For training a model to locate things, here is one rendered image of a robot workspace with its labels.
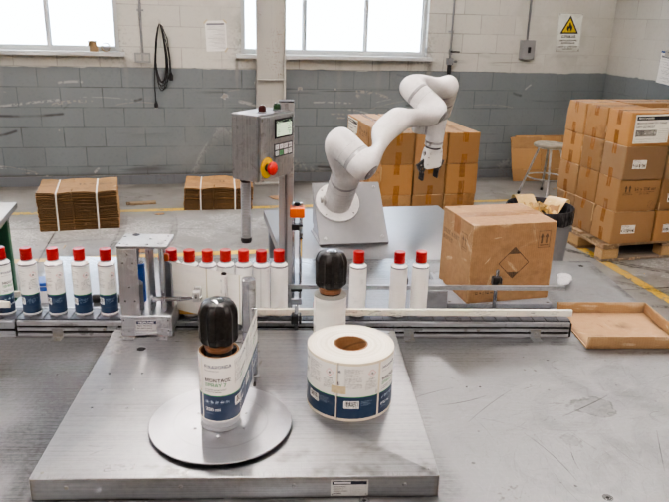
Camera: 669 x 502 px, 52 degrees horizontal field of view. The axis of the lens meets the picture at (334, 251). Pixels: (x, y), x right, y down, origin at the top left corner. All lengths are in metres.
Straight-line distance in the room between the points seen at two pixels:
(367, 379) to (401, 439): 0.15
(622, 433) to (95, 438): 1.19
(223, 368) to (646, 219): 4.70
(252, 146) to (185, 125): 5.55
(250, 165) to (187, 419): 0.75
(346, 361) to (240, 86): 6.10
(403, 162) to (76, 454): 4.33
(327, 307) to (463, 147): 4.04
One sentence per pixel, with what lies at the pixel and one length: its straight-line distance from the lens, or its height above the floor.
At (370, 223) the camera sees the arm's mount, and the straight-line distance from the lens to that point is 2.95.
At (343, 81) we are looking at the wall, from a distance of 7.62.
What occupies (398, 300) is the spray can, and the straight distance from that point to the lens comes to 2.07.
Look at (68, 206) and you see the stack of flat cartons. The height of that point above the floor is 0.20.
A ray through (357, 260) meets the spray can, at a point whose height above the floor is 1.06.
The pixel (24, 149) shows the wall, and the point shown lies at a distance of 7.71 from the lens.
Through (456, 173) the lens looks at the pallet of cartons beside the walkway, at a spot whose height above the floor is 0.56.
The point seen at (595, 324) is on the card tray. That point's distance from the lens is 2.36.
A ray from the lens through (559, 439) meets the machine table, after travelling 1.72.
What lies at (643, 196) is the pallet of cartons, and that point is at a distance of 5.73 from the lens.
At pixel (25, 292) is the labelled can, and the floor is 0.96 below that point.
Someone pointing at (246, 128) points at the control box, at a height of 1.43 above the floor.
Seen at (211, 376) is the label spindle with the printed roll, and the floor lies 1.03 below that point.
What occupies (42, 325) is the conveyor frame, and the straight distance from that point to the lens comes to 2.18.
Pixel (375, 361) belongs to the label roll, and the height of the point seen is 1.02.
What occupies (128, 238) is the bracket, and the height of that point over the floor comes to 1.14.
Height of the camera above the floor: 1.74
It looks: 19 degrees down
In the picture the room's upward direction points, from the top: 2 degrees clockwise
